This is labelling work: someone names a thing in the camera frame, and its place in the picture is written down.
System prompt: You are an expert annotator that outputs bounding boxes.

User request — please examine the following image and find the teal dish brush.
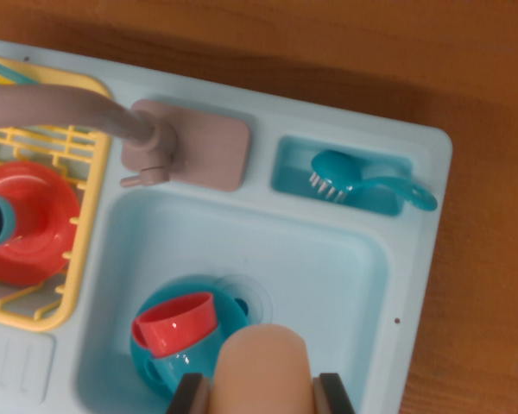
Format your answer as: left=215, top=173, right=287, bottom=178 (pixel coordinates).
left=310, top=149, right=439, bottom=213

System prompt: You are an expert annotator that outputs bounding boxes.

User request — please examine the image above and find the yellow dish rack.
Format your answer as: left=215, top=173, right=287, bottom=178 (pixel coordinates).
left=0, top=53, right=115, bottom=333

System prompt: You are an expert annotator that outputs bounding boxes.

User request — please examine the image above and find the grey toy faucet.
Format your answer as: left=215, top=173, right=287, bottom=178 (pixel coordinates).
left=0, top=84, right=251, bottom=193

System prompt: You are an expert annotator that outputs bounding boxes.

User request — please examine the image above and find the teal cup with handle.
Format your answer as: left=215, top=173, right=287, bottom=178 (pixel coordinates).
left=144, top=323, right=225, bottom=396

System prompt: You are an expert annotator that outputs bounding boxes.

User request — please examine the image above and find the teal toy knife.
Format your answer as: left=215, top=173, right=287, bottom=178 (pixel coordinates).
left=0, top=55, right=38, bottom=85

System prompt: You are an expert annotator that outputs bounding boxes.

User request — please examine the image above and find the red toy cup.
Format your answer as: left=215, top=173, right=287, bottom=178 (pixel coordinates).
left=131, top=292, right=219, bottom=358

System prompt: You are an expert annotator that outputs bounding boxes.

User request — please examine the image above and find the cream detergent bottle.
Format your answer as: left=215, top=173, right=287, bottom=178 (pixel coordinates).
left=207, top=323, right=319, bottom=414

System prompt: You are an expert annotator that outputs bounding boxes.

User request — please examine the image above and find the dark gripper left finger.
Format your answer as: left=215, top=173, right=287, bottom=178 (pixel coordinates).
left=167, top=373, right=212, bottom=414

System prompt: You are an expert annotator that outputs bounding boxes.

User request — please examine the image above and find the red toy plate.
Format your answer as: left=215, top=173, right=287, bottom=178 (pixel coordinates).
left=0, top=160, right=82, bottom=286

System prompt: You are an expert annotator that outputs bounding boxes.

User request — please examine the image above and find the teal toy plate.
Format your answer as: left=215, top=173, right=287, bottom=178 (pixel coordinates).
left=129, top=275, right=250, bottom=396

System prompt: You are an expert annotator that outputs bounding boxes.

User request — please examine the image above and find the light blue toy sink unit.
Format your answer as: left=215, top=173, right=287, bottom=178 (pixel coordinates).
left=0, top=37, right=453, bottom=414

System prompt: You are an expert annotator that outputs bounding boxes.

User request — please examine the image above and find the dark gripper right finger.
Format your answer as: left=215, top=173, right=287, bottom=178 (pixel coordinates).
left=313, top=373, right=357, bottom=414

